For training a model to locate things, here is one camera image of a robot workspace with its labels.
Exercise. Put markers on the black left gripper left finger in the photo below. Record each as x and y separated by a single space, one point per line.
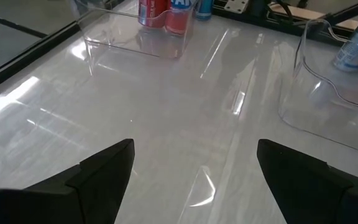
73 199

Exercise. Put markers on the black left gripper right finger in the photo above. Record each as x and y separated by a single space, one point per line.
315 196

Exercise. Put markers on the white blue Spindrift can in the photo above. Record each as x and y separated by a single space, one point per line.
353 46

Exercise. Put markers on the clear plastic bin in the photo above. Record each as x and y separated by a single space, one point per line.
322 102
120 43

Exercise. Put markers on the white glossy board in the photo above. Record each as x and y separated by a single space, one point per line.
166 109

